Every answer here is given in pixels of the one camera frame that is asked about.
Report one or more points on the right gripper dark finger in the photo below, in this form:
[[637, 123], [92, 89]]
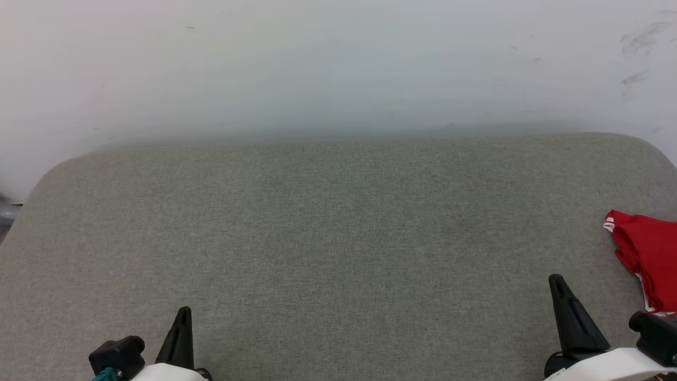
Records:
[[576, 328]]

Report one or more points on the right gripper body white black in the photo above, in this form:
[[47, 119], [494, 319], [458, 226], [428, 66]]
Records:
[[608, 368]]

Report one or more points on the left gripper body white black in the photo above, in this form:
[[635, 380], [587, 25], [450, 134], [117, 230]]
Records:
[[169, 373]]

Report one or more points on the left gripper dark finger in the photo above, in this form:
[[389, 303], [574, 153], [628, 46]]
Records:
[[179, 344]]

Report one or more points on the red white striped shirt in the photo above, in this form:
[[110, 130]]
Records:
[[650, 254]]

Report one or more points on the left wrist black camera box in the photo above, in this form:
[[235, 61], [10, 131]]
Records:
[[116, 355]]

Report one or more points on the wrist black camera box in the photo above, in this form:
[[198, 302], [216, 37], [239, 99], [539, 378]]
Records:
[[116, 355], [658, 336]]

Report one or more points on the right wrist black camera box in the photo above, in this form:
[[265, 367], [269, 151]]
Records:
[[658, 336]]

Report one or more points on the grey metal frame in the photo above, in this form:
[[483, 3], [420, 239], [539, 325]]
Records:
[[8, 211]]

